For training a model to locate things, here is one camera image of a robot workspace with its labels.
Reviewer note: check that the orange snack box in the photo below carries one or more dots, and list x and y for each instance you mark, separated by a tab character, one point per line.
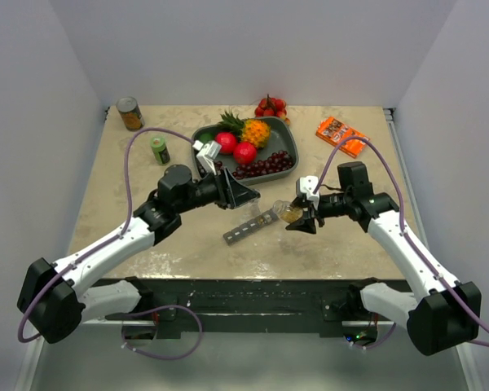
333	131

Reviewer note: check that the green capped small bottle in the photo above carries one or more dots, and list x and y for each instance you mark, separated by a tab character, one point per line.
160	150

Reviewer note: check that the green lime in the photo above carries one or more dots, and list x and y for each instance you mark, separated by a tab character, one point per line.
206	137

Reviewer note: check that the orange toy pineapple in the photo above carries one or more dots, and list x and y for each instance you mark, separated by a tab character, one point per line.
254	131

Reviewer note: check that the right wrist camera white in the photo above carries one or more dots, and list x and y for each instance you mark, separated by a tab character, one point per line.
307	190

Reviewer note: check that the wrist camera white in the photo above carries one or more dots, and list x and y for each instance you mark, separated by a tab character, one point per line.
307	190
206	153

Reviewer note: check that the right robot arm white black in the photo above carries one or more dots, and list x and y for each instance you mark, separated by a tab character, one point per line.
439	312

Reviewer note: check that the red pomegranate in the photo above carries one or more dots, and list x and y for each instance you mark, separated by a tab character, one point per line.
227	141
244	153

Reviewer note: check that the black base frame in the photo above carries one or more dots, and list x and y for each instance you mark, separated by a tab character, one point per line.
303	306

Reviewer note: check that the tin can fruit label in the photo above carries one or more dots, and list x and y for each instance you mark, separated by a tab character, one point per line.
130	113

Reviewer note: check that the red pomegranate right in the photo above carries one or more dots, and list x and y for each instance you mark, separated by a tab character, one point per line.
244	153

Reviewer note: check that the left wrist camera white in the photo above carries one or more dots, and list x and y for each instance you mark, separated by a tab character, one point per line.
206	153

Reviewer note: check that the aluminium rail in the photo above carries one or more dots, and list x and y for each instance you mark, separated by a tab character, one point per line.
29	366

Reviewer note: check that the dark red grape bunch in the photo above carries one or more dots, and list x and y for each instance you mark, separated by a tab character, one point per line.
277	162

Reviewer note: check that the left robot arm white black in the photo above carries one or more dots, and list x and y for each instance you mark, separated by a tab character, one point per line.
57	297

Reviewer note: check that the grey fruit tray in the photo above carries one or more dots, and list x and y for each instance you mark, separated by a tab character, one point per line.
281	139

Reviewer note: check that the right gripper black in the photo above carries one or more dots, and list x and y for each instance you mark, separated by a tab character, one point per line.
306	225

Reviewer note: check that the clear pill bottle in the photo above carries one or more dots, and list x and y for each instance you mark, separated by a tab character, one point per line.
286	212

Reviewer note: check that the grey weekly pill organizer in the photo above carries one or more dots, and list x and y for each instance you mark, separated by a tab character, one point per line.
252	226

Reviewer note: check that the red pomegranate left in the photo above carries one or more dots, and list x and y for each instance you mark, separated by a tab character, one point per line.
227	141

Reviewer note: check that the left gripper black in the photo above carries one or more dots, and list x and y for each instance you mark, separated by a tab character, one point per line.
235	195

